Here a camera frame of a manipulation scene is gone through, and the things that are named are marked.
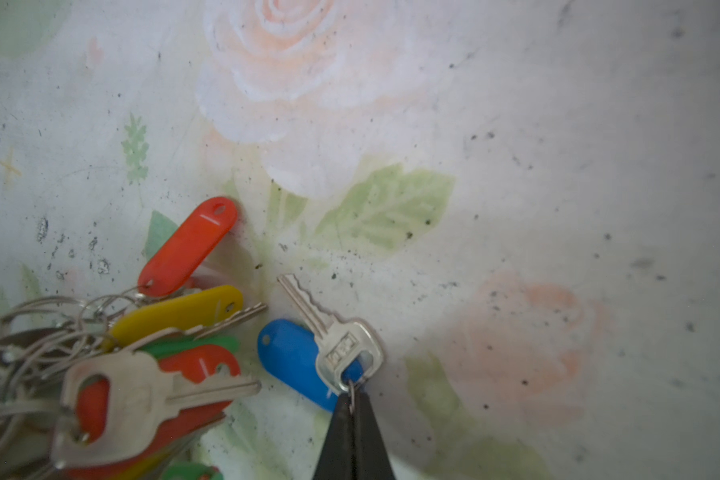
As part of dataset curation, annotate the green key tag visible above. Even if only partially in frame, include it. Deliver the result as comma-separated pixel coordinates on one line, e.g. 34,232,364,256
139,335,240,360

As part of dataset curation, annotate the red key tag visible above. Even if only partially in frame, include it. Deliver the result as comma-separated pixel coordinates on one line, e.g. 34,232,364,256
137,196,238,298

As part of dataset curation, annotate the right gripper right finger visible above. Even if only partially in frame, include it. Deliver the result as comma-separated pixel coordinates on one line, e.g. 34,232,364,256
352,390,396,480

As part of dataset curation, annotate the silver key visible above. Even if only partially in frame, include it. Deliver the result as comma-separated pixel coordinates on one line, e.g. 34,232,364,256
50,351,262,469

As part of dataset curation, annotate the blue tagged key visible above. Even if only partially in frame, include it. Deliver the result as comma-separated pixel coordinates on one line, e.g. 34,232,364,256
257,274,386,412

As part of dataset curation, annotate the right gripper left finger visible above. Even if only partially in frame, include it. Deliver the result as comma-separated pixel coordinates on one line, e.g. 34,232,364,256
313,393,354,480

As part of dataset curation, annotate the yellow key tag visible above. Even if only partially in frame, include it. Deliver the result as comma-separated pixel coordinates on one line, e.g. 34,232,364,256
102,285,244,351

